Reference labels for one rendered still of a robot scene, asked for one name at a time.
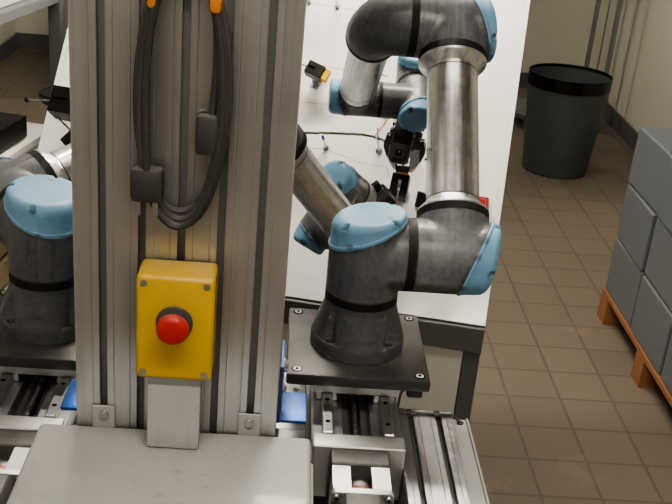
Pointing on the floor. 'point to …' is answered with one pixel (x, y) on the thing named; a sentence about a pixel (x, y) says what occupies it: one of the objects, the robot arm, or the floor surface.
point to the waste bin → (563, 118)
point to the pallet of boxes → (645, 263)
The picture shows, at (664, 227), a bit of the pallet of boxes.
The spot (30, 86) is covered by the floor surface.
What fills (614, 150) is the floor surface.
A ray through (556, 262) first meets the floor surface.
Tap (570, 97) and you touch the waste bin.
